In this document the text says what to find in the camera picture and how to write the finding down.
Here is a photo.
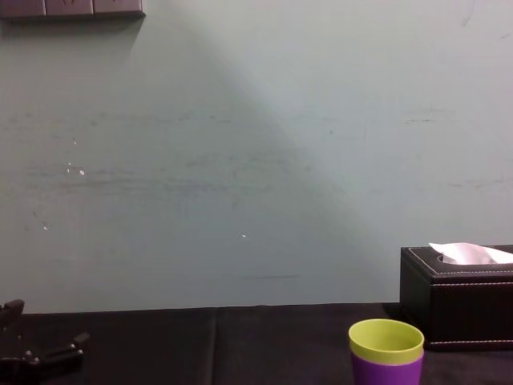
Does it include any green plastic cup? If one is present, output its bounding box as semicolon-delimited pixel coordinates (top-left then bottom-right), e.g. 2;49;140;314
348;318;426;367

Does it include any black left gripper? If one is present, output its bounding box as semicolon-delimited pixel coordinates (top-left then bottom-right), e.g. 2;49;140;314
0;298;91;385

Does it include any purple plastic cup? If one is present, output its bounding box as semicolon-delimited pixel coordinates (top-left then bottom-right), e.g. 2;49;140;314
350;347;426;385

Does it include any white paper tissue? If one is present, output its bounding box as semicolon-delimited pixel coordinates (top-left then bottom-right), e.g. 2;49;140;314
427;241;513;267

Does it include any grey wall switch panel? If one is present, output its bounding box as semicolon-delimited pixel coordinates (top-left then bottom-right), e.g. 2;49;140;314
0;0;147;20

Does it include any black leather tissue box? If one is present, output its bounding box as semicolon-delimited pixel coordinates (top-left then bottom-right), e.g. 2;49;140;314
399;244;513;354

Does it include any black table cloth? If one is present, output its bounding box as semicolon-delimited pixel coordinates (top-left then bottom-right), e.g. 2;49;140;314
0;301;513;385

